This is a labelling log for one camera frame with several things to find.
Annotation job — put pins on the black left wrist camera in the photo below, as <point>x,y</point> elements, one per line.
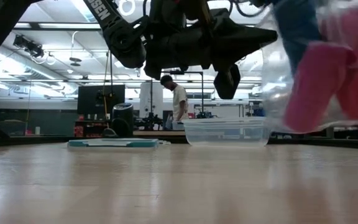
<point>227,82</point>

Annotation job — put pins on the clear plastic container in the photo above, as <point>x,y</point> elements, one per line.
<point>225,133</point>

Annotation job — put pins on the clear zip bag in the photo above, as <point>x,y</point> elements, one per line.
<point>275,93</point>

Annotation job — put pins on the black monitor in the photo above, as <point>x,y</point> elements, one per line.
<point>89,99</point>

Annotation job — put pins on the person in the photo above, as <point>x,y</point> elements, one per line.
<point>180,102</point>

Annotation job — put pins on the pink bandage roll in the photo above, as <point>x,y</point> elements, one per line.
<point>315,87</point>

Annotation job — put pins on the clear lid blue rim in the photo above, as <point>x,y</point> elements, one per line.
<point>113,143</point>

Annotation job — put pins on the white cabinet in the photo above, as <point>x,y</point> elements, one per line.
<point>151,99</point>

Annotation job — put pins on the long ceiling light strip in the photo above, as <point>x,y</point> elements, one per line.
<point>57,26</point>

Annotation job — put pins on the black aluminium table frame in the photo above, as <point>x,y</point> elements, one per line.
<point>26,140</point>

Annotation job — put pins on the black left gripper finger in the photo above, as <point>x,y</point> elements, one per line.
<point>241,40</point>

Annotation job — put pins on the black hanging camera rig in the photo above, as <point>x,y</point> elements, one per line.
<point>28,46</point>

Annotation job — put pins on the black shelf red items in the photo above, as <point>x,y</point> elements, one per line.
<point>92,129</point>

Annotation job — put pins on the black pendant lamp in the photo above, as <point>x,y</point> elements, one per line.
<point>75,60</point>

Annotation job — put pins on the blue bandage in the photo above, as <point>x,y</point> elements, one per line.
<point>297,31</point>

